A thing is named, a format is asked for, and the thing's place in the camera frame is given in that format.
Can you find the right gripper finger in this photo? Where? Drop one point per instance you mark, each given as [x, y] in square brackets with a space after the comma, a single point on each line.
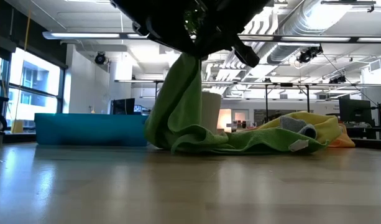
[246, 54]

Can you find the grey microfiber towel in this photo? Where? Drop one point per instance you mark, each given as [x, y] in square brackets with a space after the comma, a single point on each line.
[291, 124]

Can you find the green microfiber towel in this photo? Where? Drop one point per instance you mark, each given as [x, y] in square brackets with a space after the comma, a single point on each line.
[177, 109]

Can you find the yellow microfiber towel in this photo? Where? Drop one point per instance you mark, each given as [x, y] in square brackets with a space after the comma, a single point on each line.
[327, 127]

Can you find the teal plastic bin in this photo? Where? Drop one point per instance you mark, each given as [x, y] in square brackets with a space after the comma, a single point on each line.
[90, 129]

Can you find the orange microfiber towel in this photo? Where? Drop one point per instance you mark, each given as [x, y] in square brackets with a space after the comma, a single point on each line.
[345, 141]

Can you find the black metal rack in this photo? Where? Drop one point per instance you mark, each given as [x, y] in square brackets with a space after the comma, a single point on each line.
[266, 102]

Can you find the green plant in white pot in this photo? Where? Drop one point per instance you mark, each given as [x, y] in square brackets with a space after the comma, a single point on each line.
[212, 112]

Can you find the round black ceiling device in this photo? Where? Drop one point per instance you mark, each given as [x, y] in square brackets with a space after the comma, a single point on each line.
[100, 58]

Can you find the long ceiling light strip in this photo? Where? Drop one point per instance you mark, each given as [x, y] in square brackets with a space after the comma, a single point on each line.
[84, 35]
[317, 39]

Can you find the black computer monitor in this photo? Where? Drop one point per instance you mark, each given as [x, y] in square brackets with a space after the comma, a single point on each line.
[355, 110]
[123, 107]

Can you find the large window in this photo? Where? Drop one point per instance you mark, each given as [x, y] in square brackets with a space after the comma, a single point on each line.
[34, 77]

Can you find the yellow box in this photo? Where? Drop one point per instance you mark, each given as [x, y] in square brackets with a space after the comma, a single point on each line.
[17, 127]

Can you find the silver ventilation duct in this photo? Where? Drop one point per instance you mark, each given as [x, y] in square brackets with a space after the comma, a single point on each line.
[296, 28]

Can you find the black ceiling camera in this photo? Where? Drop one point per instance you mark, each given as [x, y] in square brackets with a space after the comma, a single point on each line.
[306, 55]

